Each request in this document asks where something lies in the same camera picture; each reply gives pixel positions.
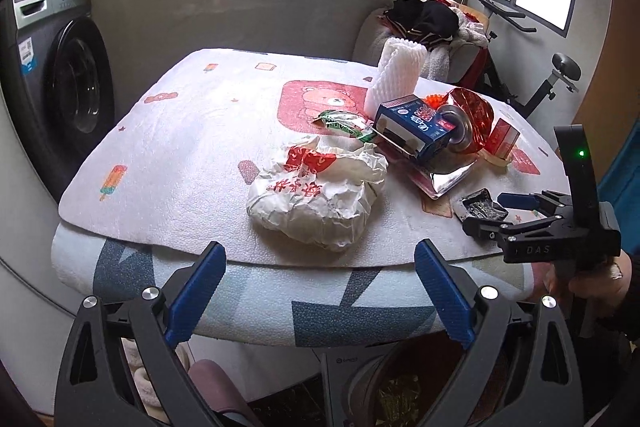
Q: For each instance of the white printed foam mat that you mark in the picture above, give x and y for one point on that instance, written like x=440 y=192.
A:
x=175 y=132

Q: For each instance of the fluffy white slippers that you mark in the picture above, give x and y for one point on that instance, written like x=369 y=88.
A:
x=145 y=382

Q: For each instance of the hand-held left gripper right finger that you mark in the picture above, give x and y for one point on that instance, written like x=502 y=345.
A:
x=445 y=292

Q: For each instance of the red clear blister pack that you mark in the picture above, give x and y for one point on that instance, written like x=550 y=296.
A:
x=445 y=179

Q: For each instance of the round waste bin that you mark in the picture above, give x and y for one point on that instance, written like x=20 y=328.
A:
x=370 y=387

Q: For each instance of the small black plastic tray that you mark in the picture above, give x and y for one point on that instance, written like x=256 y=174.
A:
x=475 y=203

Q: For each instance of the blue drink carton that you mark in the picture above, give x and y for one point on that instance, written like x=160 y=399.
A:
x=420 y=127

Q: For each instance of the amber plastic piece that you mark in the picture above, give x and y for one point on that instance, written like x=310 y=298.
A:
x=495 y=161

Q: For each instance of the person's right hand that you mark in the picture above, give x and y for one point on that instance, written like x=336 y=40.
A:
x=612 y=289

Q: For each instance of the green snack wrapper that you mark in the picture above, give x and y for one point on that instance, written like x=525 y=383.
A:
x=345 y=124

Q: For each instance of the black exercise bike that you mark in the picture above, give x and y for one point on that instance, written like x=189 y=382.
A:
x=545 y=82

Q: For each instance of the grey washing machine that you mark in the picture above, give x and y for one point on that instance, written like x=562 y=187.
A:
x=75 y=82

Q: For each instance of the wooden panel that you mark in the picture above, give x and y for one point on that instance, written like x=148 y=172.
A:
x=615 y=82

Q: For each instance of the orange foam net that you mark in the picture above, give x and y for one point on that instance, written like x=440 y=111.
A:
x=434 y=100

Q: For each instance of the pink stool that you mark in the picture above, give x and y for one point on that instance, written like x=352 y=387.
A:
x=220 y=387

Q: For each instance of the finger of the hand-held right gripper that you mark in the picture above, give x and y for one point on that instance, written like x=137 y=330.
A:
x=482 y=227
x=515 y=201

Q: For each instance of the crumpled white paper bag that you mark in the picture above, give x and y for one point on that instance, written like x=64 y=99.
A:
x=310 y=202

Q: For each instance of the pile of clothes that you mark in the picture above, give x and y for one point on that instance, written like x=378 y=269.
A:
x=430 y=19

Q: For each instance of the blue fabric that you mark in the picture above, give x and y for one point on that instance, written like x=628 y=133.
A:
x=620 y=202

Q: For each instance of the small red box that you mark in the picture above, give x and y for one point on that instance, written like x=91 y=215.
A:
x=502 y=137

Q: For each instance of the white foam net sleeve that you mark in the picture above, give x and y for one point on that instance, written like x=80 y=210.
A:
x=395 y=72

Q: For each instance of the crushed red can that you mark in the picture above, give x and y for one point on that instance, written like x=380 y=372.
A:
x=467 y=122

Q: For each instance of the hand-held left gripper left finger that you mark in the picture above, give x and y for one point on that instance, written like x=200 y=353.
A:
x=195 y=297

